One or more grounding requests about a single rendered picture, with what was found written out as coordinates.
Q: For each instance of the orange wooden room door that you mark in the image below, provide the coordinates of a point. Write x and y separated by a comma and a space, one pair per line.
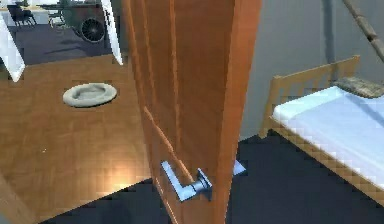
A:
196, 83

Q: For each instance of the brown wooden pole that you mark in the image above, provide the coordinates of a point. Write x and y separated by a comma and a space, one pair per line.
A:
366, 28

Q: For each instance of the grey-brown pillow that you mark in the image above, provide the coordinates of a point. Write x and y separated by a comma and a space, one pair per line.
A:
360, 86

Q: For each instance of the wooden bed with white mattress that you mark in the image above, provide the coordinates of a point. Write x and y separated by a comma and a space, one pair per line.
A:
336, 123

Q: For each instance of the dark chair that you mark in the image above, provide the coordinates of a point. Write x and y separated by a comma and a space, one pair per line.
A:
20, 14

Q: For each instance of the black round fan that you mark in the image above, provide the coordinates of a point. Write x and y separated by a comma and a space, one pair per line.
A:
92, 30

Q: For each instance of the grey round floor cushion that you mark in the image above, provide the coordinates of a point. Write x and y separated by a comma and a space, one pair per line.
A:
89, 94

